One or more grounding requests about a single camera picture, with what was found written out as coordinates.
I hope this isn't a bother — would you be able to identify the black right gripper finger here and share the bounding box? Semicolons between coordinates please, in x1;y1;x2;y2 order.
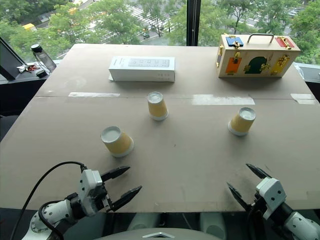
226;181;253;213
245;163;273;180

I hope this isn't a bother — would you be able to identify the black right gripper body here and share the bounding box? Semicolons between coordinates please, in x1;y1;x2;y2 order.
246;191;268;218

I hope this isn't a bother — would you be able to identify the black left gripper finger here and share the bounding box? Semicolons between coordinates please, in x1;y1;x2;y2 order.
99;165;132;183
109;185;143;213

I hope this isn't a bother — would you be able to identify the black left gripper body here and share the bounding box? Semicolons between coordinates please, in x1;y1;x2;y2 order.
94;182;116;214

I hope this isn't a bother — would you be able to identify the yellow white paper cup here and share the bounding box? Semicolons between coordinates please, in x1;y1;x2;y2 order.
227;107;257;137
100;125;135;159
146;91;169;122

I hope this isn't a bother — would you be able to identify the grey rounded shape under table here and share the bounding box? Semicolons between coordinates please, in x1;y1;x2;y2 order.
126;212;166;231
199;212;228;239

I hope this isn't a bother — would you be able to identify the silver robot torso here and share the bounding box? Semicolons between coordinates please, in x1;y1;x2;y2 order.
94;226;226;240

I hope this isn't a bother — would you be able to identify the clear tape strip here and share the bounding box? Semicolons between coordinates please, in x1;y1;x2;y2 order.
191;94;256;106
67;91;121;98
290;93;317;105

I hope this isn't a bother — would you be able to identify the white cardboard product box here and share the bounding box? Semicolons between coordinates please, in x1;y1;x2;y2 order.
107;56;176;83

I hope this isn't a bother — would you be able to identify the clear water bottle black cap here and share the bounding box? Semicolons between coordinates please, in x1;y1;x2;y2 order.
30;43;58;74

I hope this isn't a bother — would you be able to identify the bunch of keys red tag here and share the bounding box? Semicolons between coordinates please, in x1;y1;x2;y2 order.
16;63;41;74

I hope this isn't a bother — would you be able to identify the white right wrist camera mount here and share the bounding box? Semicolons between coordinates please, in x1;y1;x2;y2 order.
255;176;288;221

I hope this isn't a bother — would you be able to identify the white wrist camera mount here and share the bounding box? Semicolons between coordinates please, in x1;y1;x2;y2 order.
255;176;288;221
78;169;104;217

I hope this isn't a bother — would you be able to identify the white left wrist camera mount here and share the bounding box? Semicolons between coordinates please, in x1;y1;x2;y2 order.
78;169;104;217

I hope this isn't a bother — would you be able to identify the wooden lock box with handle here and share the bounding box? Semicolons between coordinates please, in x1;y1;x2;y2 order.
215;33;302;79

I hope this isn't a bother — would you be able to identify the black slanted frame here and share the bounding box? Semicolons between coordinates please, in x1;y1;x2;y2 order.
0;36;27;81

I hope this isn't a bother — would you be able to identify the black window frame post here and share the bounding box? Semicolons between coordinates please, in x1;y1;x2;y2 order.
186;0;203;47

